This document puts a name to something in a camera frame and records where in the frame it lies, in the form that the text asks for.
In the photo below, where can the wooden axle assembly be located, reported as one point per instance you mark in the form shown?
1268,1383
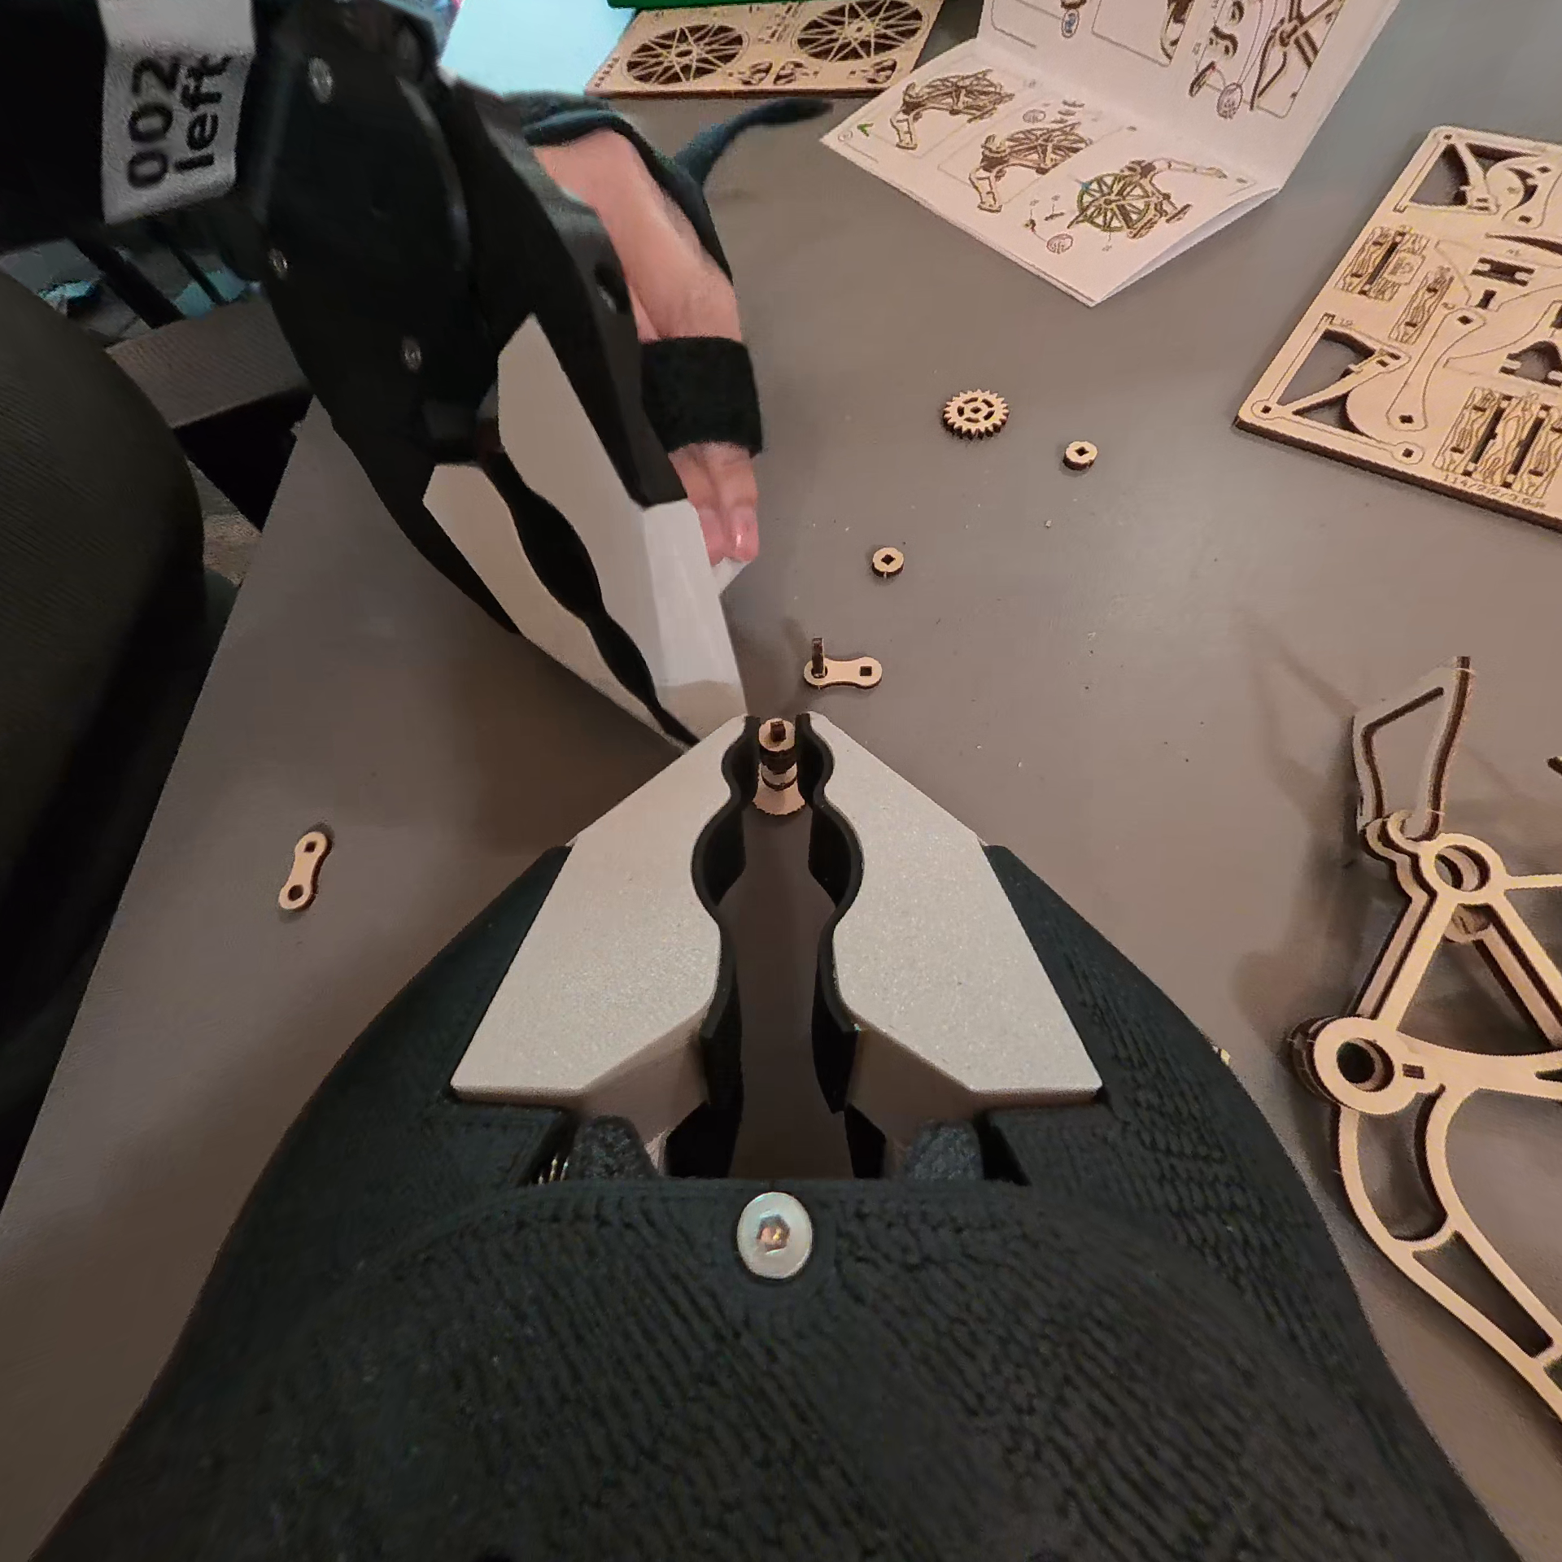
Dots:
777,782

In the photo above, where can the person's left forearm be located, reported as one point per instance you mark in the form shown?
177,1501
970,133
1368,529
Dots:
576,120

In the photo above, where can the small wooden gear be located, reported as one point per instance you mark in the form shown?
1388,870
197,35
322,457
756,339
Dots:
966,425

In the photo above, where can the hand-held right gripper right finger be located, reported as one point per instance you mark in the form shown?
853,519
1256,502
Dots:
966,975

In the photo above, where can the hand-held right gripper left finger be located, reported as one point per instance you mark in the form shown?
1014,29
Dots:
599,975

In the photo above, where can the flat wooden link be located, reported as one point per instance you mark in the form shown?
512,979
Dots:
306,870

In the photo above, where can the instruction booklet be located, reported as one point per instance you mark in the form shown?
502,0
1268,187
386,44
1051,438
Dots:
1098,72

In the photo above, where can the wooden link with peg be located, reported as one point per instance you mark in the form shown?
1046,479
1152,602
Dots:
848,667

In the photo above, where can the person's left hand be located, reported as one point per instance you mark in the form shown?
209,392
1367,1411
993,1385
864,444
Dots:
684,279

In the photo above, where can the laser-cut wooden parts sheet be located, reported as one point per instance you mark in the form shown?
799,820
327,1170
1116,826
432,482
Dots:
1427,329

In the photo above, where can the wooden sheet with wheel parts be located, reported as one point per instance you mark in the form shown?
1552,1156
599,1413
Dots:
758,72

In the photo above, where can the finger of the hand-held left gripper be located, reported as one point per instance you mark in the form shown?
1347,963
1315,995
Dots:
477,538
576,452

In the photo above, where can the wooden model frame assembly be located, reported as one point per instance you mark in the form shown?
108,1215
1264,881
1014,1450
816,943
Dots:
1442,975

